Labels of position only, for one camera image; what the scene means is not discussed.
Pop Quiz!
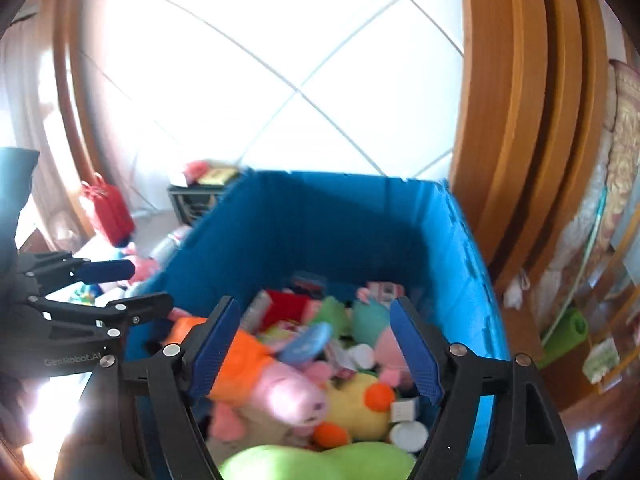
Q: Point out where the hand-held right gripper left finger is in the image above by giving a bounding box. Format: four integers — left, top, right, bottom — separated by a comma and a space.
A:
55, 296, 244, 480

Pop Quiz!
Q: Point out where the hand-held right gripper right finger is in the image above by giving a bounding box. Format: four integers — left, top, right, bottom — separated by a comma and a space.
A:
389, 297, 578, 480

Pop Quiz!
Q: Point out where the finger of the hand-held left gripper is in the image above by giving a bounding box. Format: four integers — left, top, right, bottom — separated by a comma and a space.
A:
30, 291, 175, 329
30, 258, 136, 291

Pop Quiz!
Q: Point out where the pink pony plush orange mane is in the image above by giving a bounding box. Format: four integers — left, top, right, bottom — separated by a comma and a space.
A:
167, 314, 329, 438

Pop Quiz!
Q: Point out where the blue plastic container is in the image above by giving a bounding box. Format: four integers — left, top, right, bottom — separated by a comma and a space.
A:
125, 170, 512, 480

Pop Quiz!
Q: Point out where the pink plush toy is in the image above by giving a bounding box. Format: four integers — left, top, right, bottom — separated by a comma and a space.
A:
374, 329, 417, 387

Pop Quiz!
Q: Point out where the small white box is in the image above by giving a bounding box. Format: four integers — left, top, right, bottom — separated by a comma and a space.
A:
391, 399, 419, 422

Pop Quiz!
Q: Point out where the teal plush toy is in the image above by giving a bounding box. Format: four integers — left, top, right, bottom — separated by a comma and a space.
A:
351, 299, 392, 347

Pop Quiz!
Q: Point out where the red toy suitcase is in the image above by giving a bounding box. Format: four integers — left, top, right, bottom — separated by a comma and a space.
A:
80, 173, 136, 247

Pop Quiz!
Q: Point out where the yellow duck plush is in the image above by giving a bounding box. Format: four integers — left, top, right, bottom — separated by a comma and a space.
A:
312, 372, 402, 448

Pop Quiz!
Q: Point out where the red box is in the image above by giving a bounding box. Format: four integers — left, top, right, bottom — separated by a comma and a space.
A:
262, 288, 312, 332

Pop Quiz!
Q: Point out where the grey blue plush toy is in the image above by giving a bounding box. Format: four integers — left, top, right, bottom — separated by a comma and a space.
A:
279, 322, 334, 367

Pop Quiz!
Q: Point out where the black gift bag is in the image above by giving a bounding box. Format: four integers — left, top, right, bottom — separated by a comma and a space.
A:
167, 183, 223, 232

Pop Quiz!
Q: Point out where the small pink tissue pack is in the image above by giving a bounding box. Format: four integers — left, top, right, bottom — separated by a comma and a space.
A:
181, 160, 212, 187

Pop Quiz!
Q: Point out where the flat gold box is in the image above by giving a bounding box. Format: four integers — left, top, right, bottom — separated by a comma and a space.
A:
197, 167, 239, 186

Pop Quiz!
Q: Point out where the green plush toy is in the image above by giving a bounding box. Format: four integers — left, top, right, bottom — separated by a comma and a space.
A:
219, 441, 417, 480

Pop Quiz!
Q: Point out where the green rolled mat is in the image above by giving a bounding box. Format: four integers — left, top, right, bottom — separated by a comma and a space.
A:
539, 307, 591, 370

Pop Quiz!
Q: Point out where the white curtain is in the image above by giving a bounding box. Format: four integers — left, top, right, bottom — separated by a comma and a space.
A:
0, 10, 76, 241

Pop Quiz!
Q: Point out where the rolled patterned carpet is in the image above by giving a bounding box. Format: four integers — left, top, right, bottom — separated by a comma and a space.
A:
527, 59, 640, 323

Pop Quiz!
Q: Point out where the padded headboard wooden frame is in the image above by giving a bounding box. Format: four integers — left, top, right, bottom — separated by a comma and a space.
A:
37, 0, 617, 291

